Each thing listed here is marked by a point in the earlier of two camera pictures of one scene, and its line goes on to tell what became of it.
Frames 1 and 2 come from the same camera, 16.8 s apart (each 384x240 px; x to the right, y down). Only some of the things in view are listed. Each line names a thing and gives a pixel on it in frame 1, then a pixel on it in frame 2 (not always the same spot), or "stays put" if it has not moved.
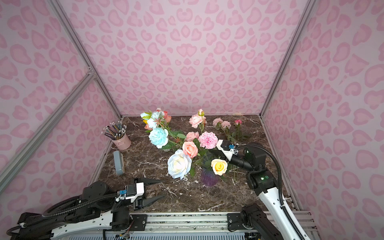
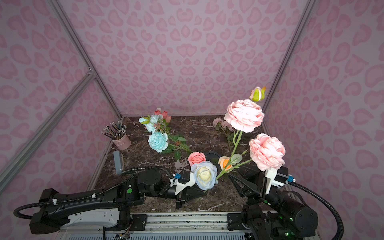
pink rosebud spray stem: [198, 119] -> [257, 94]
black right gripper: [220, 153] -> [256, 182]
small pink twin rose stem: [218, 122] stays put
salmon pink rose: [190, 148] -> [196, 157]
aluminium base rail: [212, 226] stays put
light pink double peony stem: [190, 136] -> [267, 151]
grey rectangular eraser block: [119, 162] stays put
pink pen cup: [123, 143] stays put
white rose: [179, 164] -> [205, 172]
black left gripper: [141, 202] -> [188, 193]
